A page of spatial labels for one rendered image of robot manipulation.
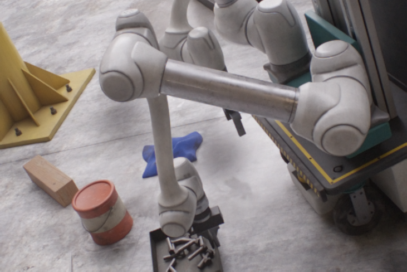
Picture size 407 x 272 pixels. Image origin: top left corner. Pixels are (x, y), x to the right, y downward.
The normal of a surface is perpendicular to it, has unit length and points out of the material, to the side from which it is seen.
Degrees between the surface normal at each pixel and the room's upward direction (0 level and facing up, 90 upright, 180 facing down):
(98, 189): 0
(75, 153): 0
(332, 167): 0
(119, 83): 87
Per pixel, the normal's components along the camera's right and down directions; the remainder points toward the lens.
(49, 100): -0.22, 0.59
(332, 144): 0.04, 0.58
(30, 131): -0.34, -0.79
